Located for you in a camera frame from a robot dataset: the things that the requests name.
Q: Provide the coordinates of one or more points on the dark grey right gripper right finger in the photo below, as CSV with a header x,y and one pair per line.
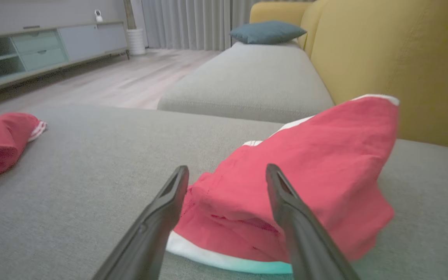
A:
x,y
309,249

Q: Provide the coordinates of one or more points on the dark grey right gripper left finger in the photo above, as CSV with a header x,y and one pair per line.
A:
x,y
150,241

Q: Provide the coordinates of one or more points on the red shorts white waistband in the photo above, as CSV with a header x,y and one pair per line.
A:
x,y
325,163

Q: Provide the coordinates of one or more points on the large grey sofa seat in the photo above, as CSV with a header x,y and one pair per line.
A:
x,y
91,175

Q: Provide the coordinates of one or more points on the grey sofa seat cushion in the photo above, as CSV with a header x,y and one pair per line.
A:
x,y
247,81

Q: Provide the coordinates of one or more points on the white ribbed cylinder appliance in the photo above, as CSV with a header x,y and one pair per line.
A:
x,y
135,41

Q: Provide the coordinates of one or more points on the grey and green TV cabinet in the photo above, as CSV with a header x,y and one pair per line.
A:
x,y
84,41

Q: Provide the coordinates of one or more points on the wide yellow sofa back cushion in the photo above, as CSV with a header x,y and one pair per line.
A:
x,y
403,58

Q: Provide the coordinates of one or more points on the teal throw pillow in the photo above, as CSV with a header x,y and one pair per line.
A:
x,y
266,33

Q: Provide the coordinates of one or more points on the grey pleated curtain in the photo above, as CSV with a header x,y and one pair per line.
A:
x,y
185,23

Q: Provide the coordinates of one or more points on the narrow yellow sofa back cushion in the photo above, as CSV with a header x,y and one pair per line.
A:
x,y
274,11

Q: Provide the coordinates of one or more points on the small dark remote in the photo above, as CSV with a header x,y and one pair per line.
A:
x,y
31,27

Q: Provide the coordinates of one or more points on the wooden post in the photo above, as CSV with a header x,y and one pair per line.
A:
x,y
129,13

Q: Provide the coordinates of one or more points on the small white security camera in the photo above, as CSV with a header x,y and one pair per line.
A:
x,y
98,16

